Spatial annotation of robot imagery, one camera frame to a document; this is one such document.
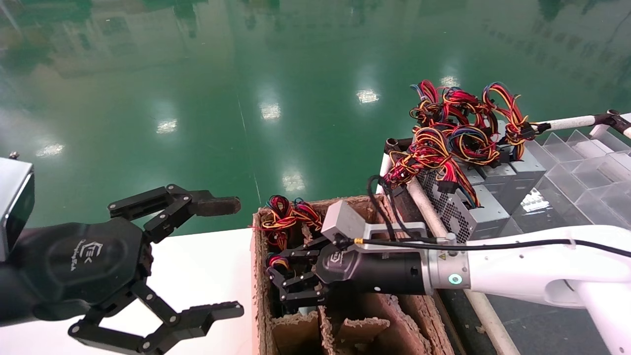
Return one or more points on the clear plastic divider tray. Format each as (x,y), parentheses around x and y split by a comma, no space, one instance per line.
(581,177)

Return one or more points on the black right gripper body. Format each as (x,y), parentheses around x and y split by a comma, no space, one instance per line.
(374,271)

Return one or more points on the white padded cart pipe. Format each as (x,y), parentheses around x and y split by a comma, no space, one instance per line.
(567,121)

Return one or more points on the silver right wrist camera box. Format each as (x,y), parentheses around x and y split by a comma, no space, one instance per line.
(345,219)

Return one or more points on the black cart side rail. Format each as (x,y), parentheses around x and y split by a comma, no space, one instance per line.
(456,315)

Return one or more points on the metal pipe joint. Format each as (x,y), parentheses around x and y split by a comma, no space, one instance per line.
(393,144)

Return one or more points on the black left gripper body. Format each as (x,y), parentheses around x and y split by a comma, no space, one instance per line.
(84,261)

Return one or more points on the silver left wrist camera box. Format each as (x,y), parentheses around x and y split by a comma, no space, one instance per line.
(12,207)

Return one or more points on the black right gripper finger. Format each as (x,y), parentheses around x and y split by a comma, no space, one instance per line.
(300,293)
(303,255)

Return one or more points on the brown cardboard divider box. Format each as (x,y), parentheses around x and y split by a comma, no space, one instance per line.
(389,325)

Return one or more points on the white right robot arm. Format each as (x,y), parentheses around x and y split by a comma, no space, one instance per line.
(517,276)

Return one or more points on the black pipe joint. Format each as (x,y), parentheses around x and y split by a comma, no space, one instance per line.
(611,119)

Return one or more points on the mesh-faced grey power supply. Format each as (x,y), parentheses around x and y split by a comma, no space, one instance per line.
(488,217)

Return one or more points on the short white cart pipe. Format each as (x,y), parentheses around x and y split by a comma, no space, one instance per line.
(384,167)

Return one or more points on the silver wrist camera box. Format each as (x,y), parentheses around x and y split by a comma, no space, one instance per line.
(345,219)
(12,207)

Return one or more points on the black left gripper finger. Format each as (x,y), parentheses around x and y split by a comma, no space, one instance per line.
(197,318)
(177,204)

